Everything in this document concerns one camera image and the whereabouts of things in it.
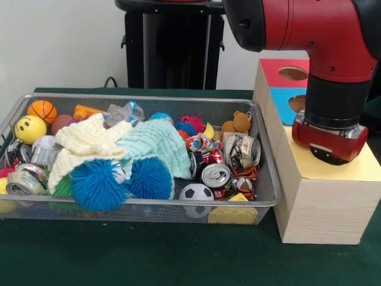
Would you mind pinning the brown teddy bear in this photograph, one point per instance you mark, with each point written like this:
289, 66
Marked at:
238, 123

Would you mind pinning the dark green table cloth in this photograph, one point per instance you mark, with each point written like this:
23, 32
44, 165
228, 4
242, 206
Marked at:
178, 256
372, 113

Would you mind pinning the blue spiky ball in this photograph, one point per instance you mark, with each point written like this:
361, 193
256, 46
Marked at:
151, 178

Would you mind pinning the crushed silver soda can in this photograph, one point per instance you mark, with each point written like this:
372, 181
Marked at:
242, 150

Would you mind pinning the blue fuzzy ball with eye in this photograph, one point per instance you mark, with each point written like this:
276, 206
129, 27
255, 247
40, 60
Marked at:
98, 184

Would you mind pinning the cream knitted cloth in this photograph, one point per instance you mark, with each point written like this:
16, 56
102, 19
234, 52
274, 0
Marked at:
83, 143

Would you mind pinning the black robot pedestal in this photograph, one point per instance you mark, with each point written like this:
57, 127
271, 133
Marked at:
178, 44

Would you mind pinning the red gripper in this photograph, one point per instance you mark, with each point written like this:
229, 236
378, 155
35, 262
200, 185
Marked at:
327, 143

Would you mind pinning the yellow smiley ball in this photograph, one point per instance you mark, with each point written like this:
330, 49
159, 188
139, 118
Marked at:
29, 129

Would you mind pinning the crushed red soda can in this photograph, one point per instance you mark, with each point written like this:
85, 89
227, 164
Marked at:
217, 178

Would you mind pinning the metal mesh bin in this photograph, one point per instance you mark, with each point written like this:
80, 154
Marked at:
178, 213

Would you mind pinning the black and white soccer ball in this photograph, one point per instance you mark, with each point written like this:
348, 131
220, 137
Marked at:
197, 193

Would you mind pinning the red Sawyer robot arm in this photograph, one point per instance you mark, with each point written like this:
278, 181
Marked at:
312, 29

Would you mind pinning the wooden box with three holes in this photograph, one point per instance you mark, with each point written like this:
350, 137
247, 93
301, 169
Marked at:
321, 214

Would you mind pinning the orange toy basketball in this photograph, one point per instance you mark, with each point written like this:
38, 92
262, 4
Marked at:
42, 111

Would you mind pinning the mint knitted cloth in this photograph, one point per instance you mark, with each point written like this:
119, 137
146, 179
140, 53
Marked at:
160, 146

